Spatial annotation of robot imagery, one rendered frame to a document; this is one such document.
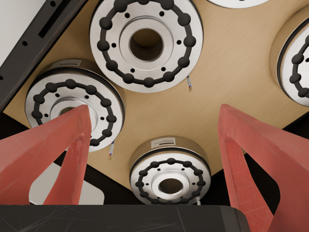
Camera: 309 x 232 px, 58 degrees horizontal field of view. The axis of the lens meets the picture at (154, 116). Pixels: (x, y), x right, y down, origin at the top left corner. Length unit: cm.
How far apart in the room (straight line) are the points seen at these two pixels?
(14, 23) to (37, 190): 25
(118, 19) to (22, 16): 23
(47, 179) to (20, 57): 17
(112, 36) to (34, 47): 8
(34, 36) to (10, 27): 27
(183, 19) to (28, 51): 13
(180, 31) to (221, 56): 7
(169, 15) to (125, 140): 17
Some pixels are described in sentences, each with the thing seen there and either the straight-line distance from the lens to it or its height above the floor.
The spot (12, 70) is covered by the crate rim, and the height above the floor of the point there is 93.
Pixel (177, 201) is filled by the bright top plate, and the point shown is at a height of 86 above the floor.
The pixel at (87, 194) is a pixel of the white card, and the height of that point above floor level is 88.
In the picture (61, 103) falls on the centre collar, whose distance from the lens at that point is 29.
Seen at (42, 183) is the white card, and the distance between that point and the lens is 34.
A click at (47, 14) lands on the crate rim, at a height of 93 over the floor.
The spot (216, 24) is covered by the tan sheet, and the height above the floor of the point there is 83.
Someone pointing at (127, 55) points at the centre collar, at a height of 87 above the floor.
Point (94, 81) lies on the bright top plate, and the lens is 28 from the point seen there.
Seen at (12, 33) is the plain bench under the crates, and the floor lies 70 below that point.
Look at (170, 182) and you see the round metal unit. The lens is 38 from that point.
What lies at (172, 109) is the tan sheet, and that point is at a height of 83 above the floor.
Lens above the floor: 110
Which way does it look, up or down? 56 degrees down
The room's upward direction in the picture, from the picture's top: 179 degrees clockwise
